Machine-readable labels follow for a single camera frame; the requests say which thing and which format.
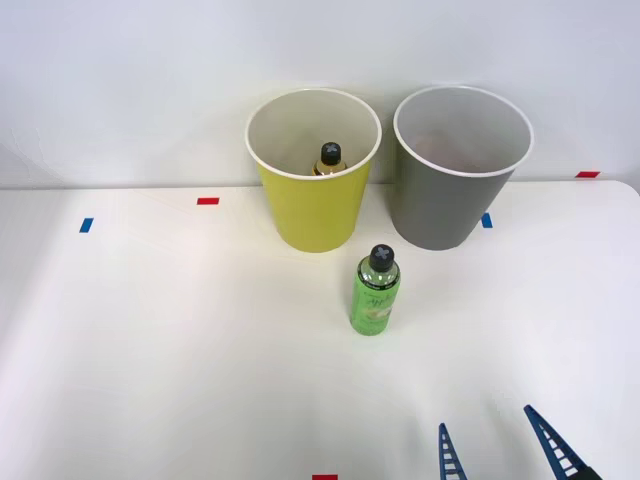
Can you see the yellow bottle with black cap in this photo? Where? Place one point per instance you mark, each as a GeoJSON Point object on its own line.
{"type": "Point", "coordinates": [330, 153]}

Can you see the yellow-green plastic bin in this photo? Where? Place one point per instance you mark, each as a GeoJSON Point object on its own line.
{"type": "Point", "coordinates": [315, 210]}

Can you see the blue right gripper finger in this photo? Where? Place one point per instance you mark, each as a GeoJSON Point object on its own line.
{"type": "Point", "coordinates": [449, 460]}
{"type": "Point", "coordinates": [547, 441]}

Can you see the grey plastic bin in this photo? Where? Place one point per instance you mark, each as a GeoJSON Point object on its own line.
{"type": "Point", "coordinates": [440, 205]}

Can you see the green bottle with black cap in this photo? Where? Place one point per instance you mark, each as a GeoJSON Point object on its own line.
{"type": "Point", "coordinates": [375, 306]}

